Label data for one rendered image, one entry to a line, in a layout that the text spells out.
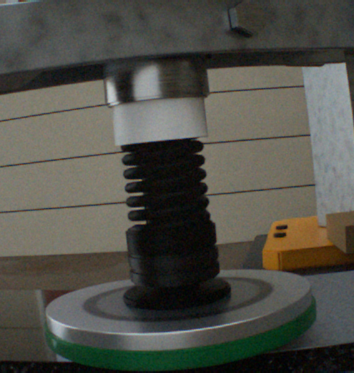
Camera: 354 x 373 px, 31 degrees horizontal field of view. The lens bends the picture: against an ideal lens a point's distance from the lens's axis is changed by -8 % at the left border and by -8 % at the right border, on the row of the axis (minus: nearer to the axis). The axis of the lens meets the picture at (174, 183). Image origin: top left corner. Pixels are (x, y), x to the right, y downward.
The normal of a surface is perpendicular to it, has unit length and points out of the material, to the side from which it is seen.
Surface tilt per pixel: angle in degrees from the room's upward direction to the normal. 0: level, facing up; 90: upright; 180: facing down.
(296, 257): 90
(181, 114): 90
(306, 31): 90
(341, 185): 90
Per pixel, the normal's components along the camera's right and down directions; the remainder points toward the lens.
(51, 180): -0.13, 0.07
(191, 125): 0.65, -0.03
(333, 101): -0.94, 0.11
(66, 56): 0.40, 0.01
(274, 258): -0.83, 0.11
